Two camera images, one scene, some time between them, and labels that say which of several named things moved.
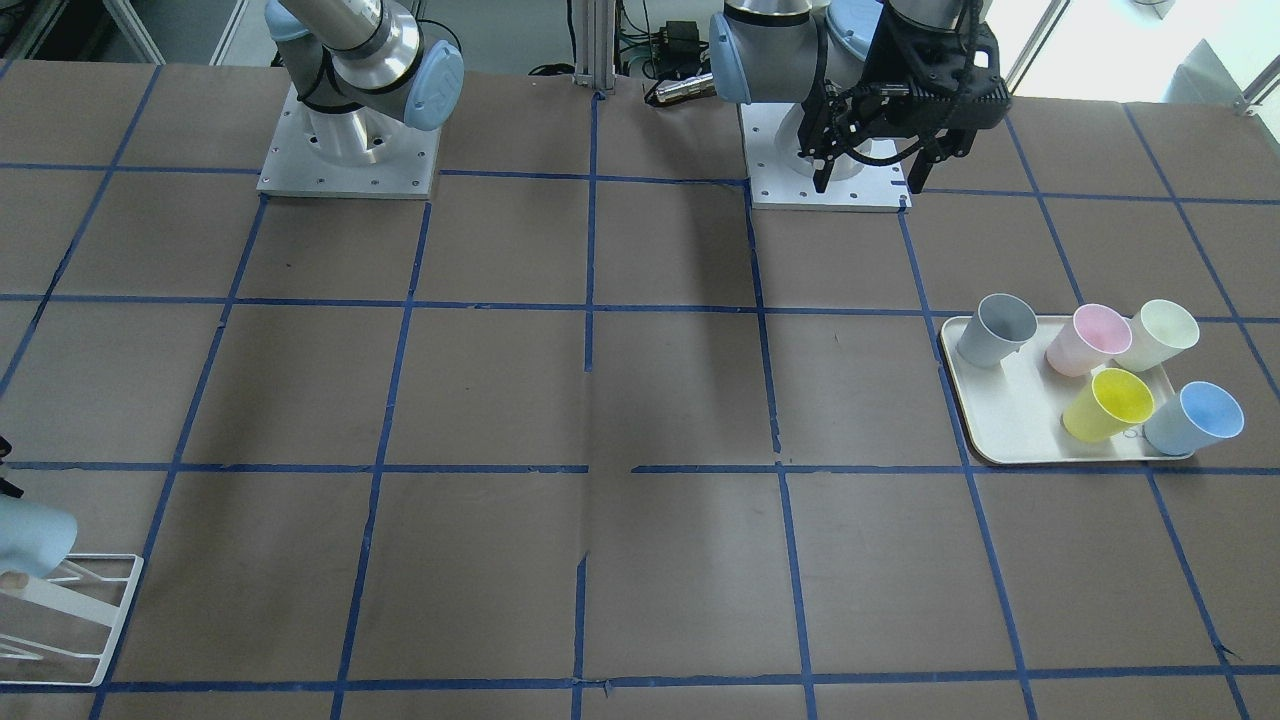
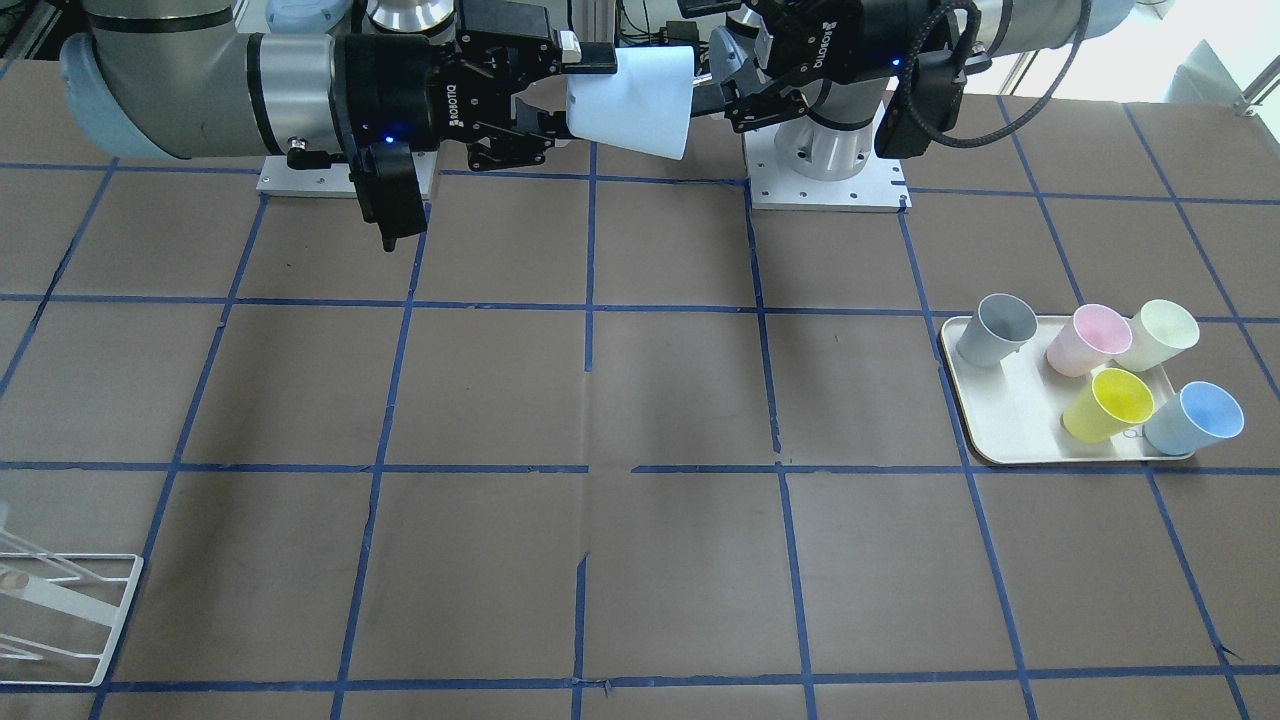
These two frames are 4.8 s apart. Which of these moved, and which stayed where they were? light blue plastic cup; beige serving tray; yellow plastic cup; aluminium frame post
Moved: light blue plastic cup
Stayed: yellow plastic cup; aluminium frame post; beige serving tray
